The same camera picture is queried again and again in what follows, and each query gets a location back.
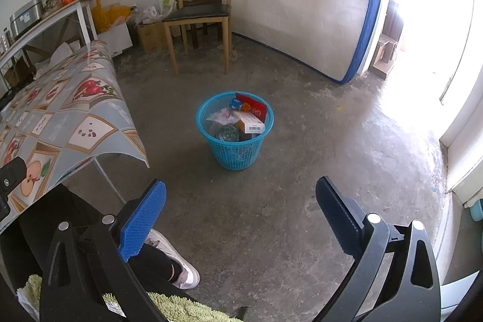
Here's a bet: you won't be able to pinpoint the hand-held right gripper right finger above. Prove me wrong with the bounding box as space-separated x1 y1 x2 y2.
313 177 441 322

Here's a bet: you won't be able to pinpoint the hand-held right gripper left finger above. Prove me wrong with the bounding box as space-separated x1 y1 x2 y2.
40 179 167 322

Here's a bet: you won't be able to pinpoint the blue plastic basket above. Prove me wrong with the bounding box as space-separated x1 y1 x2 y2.
195 91 275 171

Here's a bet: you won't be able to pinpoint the green label plastic bottle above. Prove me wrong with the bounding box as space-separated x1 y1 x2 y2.
214 124 241 144

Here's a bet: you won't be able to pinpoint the white orange cardboard box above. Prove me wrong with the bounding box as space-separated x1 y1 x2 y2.
236 111 267 134

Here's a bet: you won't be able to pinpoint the red snack bag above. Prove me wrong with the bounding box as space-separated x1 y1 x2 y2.
235 92 269 123

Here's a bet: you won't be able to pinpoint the blue snack packet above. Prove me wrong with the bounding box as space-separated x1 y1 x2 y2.
229 97 251 113

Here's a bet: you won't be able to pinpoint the person's black trouser leg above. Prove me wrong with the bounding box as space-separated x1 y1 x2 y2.
0 184 197 322

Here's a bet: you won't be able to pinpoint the white sneaker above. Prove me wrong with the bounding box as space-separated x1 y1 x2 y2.
145 229 200 289

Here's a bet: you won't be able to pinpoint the table with fruit-pattern cloth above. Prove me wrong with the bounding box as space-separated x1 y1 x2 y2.
0 40 150 232

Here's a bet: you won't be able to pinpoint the green shaggy mat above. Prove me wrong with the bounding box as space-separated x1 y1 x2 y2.
17 274 243 322

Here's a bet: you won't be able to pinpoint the white side table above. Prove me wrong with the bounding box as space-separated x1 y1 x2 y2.
0 0 98 81

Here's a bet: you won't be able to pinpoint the yellow plastic bag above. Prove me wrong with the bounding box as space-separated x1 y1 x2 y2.
91 0 133 33

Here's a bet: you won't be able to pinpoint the white plastic bags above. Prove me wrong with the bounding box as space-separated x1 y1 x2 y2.
140 0 179 25

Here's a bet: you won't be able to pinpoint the wooden chair dark seat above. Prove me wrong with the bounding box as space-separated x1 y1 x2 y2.
162 0 237 76

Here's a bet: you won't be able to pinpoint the white mattress blue edge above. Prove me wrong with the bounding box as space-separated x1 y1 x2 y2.
222 0 395 85

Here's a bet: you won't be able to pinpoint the dark wooden stool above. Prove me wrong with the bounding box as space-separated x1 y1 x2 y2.
183 0 223 49

